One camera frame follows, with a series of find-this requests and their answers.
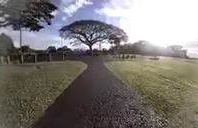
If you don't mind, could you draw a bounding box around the dark asphalt path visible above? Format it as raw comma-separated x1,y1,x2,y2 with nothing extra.
31,54,170,128

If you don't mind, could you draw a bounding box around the large spreading tree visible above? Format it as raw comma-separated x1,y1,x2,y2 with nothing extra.
58,19,129,57

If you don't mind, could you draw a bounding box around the grass lawn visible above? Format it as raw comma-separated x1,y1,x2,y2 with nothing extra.
103,54,198,128
0,59,88,128

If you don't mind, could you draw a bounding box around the fence with pale posts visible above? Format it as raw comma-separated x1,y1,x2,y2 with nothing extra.
0,49,70,65

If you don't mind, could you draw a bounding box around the building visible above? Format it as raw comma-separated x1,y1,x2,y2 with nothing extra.
168,44,189,59

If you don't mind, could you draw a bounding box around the large dark tree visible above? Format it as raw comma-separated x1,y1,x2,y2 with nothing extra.
0,0,59,64

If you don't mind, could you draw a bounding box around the dark round tree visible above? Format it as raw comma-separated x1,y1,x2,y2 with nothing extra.
0,32,16,60

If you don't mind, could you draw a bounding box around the row of trees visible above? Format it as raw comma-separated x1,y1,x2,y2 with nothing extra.
110,39,175,57

